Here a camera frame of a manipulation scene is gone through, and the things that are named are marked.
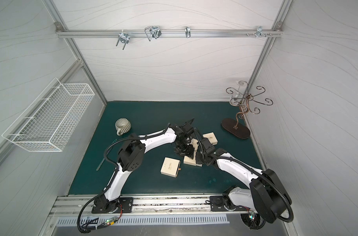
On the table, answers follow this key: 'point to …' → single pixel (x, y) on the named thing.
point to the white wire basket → (48, 123)
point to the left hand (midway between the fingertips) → (190, 157)
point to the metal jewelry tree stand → (242, 131)
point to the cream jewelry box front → (170, 167)
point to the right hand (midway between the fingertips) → (200, 156)
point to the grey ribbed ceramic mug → (122, 125)
